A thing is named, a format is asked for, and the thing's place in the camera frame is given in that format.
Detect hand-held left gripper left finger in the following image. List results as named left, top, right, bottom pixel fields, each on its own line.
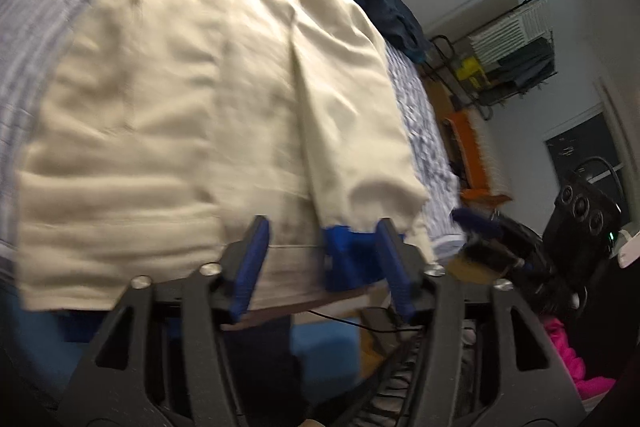
left=59, top=214, right=273, bottom=427

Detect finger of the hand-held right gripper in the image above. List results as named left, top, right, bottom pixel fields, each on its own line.
left=462, top=241, right=531, bottom=280
left=451, top=207, right=521, bottom=243

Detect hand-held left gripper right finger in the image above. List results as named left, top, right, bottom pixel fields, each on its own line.
left=375, top=217, right=586, bottom=427

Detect beige and blue jacket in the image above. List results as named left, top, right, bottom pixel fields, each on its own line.
left=15, top=0, right=433, bottom=313

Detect dark hanging clothes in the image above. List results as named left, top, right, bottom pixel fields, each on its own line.
left=487, top=37, right=553, bottom=90

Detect black clothes rack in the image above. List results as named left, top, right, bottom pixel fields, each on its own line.
left=422, top=0, right=561, bottom=120

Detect dark blue clothes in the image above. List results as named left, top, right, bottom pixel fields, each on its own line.
left=342, top=0, right=431, bottom=62

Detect pink cloth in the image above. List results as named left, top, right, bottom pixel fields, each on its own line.
left=542, top=314, right=618, bottom=403

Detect dark window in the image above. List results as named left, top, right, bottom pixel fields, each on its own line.
left=542, top=104, right=626, bottom=192

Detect yellow crate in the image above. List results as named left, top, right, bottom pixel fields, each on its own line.
left=455, top=57, right=491, bottom=90

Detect white striped towel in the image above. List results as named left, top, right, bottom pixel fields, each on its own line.
left=470, top=2, right=548, bottom=62

